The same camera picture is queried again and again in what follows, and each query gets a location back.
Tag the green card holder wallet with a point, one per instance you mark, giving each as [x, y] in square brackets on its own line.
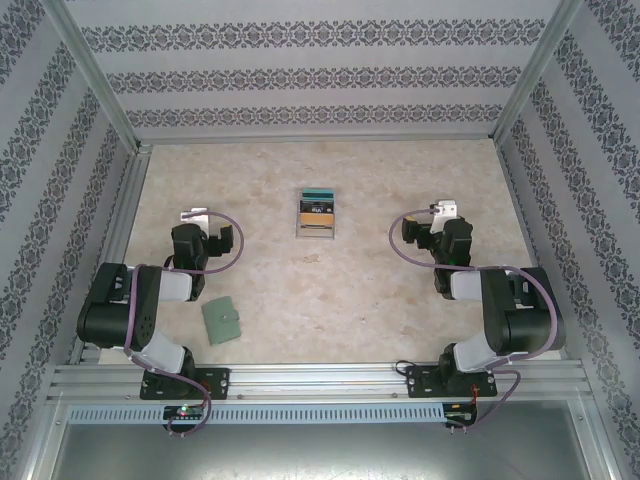
[220, 321]

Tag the small card box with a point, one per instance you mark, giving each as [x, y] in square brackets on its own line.
[316, 232]

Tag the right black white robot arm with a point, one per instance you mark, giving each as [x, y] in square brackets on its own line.
[530, 320]

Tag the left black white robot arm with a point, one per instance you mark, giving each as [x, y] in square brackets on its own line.
[110, 310]

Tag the gold card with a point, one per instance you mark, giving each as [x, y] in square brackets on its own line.
[316, 219]

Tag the black card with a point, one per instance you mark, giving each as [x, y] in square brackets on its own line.
[316, 205]

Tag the teal card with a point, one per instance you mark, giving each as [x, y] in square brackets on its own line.
[317, 193]

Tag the aluminium back bar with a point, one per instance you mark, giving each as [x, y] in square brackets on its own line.
[320, 140]

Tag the circuit board with green light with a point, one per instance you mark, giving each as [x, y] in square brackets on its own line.
[185, 412]

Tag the small circuit board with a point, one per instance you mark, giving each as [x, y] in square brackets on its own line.
[460, 412]

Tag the grey sheet metal panel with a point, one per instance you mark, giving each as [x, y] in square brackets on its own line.
[320, 455]

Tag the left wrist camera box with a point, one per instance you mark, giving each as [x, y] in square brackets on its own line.
[197, 216]

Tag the aluminium side rail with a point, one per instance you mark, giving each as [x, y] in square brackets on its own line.
[111, 250]

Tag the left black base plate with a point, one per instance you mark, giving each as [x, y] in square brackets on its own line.
[215, 382]

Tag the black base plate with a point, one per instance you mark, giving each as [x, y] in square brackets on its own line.
[420, 382]
[215, 382]

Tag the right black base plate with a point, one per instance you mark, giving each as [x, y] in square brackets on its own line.
[420, 382]

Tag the aluminium mounting rail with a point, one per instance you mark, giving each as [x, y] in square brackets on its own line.
[320, 380]

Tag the aluminium frame post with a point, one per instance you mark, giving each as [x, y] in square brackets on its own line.
[94, 65]
[536, 65]

